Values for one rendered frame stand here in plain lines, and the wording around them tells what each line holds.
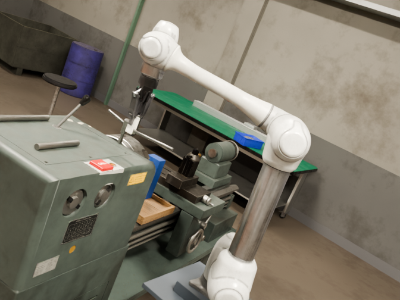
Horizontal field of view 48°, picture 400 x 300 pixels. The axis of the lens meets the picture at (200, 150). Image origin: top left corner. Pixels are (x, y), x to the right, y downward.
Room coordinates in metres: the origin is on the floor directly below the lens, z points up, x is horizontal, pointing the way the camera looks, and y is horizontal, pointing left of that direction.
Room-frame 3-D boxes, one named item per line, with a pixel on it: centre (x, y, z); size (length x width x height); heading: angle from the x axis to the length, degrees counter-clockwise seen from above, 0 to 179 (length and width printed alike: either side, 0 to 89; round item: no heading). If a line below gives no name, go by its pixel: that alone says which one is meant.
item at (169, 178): (2.44, 0.03, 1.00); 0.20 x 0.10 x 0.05; 157
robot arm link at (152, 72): (1.72, 0.28, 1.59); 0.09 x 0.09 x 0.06
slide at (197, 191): (2.49, 0.08, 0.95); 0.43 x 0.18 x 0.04; 67
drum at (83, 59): (7.44, 2.34, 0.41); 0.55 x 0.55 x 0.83
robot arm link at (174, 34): (1.71, 0.28, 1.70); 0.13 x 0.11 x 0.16; 2
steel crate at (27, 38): (7.67, 3.33, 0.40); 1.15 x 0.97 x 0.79; 150
